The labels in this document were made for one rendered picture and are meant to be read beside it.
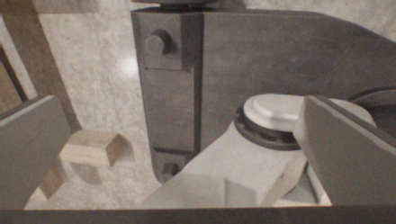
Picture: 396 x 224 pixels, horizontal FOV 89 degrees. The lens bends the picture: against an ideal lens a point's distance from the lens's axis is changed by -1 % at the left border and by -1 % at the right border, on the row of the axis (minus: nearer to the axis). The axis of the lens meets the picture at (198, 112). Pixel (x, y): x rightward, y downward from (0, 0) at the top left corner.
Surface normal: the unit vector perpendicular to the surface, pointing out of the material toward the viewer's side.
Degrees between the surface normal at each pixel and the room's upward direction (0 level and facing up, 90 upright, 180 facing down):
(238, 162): 90
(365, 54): 0
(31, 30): 0
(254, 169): 90
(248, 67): 0
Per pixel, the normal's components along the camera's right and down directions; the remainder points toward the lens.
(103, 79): -0.18, 0.51
